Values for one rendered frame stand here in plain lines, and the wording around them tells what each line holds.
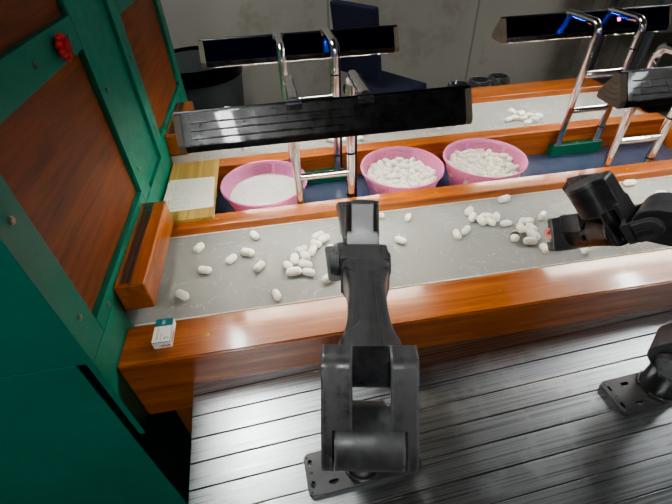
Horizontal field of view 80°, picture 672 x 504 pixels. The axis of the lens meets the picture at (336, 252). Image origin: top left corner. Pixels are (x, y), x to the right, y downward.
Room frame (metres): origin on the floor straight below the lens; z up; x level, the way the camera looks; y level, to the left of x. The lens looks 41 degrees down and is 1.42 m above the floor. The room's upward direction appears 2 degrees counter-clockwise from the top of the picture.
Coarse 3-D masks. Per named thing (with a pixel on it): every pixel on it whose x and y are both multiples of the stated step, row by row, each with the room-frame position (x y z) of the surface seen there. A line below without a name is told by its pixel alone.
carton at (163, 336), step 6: (168, 318) 0.54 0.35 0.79; (156, 324) 0.53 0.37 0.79; (162, 324) 0.52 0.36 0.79; (168, 324) 0.52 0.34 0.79; (174, 324) 0.53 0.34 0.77; (156, 330) 0.51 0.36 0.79; (162, 330) 0.51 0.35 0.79; (168, 330) 0.51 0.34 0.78; (174, 330) 0.52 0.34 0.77; (156, 336) 0.50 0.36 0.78; (162, 336) 0.49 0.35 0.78; (168, 336) 0.49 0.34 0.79; (156, 342) 0.48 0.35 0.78; (162, 342) 0.48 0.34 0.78; (168, 342) 0.48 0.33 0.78; (156, 348) 0.48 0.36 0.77
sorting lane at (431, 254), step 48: (192, 240) 0.85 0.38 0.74; (240, 240) 0.84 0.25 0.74; (288, 240) 0.83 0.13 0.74; (336, 240) 0.82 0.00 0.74; (384, 240) 0.81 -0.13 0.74; (432, 240) 0.81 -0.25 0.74; (480, 240) 0.80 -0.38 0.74; (192, 288) 0.67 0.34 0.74; (240, 288) 0.66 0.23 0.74; (288, 288) 0.65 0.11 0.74; (336, 288) 0.65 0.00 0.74
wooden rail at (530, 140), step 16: (512, 128) 1.39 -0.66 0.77; (528, 128) 1.39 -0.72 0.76; (544, 128) 1.38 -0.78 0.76; (576, 128) 1.38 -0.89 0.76; (592, 128) 1.39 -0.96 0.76; (608, 128) 1.40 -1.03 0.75; (640, 128) 1.42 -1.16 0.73; (656, 128) 1.43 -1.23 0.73; (368, 144) 1.31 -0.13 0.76; (384, 144) 1.31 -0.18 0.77; (400, 144) 1.30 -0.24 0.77; (416, 144) 1.30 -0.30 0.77; (432, 144) 1.30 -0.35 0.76; (448, 144) 1.31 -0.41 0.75; (496, 144) 1.34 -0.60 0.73; (512, 144) 1.35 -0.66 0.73; (528, 144) 1.36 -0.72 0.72; (544, 144) 1.36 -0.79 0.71; (608, 144) 1.40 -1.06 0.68; (224, 160) 1.24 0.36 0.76; (240, 160) 1.23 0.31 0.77; (256, 160) 1.23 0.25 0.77; (288, 160) 1.23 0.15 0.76; (304, 160) 1.24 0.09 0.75; (320, 160) 1.25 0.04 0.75; (224, 176) 1.20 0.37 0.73
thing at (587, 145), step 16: (576, 16) 1.46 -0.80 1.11; (592, 16) 1.40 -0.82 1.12; (624, 16) 1.45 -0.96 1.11; (640, 16) 1.39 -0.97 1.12; (640, 32) 1.37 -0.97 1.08; (592, 48) 1.34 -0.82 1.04; (624, 64) 1.37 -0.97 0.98; (576, 80) 1.36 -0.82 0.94; (576, 96) 1.34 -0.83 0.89; (576, 112) 1.35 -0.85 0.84; (608, 112) 1.37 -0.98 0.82; (560, 128) 1.35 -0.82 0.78; (560, 144) 1.35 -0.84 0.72; (576, 144) 1.35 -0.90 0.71; (592, 144) 1.36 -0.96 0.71
